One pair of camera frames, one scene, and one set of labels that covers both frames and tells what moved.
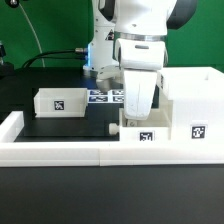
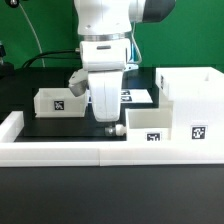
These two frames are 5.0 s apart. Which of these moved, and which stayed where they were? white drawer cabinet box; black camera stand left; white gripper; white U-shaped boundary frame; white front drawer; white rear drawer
Moved: white gripper; white front drawer
Stayed: white rear drawer; white drawer cabinet box; black camera stand left; white U-shaped boundary frame
